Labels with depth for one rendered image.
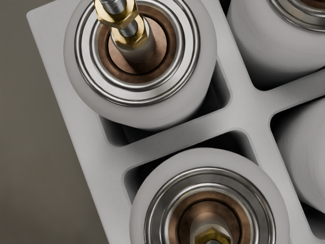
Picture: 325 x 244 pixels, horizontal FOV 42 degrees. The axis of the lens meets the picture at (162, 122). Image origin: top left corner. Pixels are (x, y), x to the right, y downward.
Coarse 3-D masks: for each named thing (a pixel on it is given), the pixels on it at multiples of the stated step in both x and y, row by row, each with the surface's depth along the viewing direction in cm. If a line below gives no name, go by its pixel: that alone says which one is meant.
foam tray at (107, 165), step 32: (64, 0) 33; (224, 0) 41; (32, 32) 33; (64, 32) 33; (224, 32) 32; (64, 64) 33; (224, 64) 32; (64, 96) 33; (224, 96) 36; (256, 96) 32; (288, 96) 32; (320, 96) 42; (96, 128) 33; (128, 128) 43; (192, 128) 32; (224, 128) 32; (256, 128) 32; (96, 160) 32; (128, 160) 32; (160, 160) 43; (256, 160) 32; (96, 192) 32; (128, 192) 33; (288, 192) 31; (128, 224) 32; (320, 224) 36
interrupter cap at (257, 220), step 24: (192, 168) 25; (216, 168) 24; (168, 192) 25; (192, 192) 24; (216, 192) 24; (240, 192) 24; (168, 216) 24; (192, 216) 25; (240, 216) 24; (264, 216) 24; (144, 240) 24; (168, 240) 24; (240, 240) 24; (264, 240) 24
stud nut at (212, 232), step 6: (210, 228) 21; (198, 234) 21; (204, 234) 20; (210, 234) 20; (216, 234) 20; (222, 234) 20; (198, 240) 20; (204, 240) 20; (210, 240) 20; (216, 240) 20; (222, 240) 20; (228, 240) 20
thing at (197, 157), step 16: (176, 160) 25; (192, 160) 25; (208, 160) 25; (224, 160) 25; (240, 160) 25; (160, 176) 25; (256, 176) 25; (144, 192) 25; (272, 192) 25; (144, 208) 25; (272, 208) 24; (288, 224) 25; (288, 240) 25
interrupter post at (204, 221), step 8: (200, 216) 24; (208, 216) 23; (216, 216) 24; (192, 224) 24; (200, 224) 22; (208, 224) 22; (216, 224) 22; (224, 224) 22; (192, 232) 22; (200, 232) 22; (224, 232) 22; (192, 240) 22; (232, 240) 22
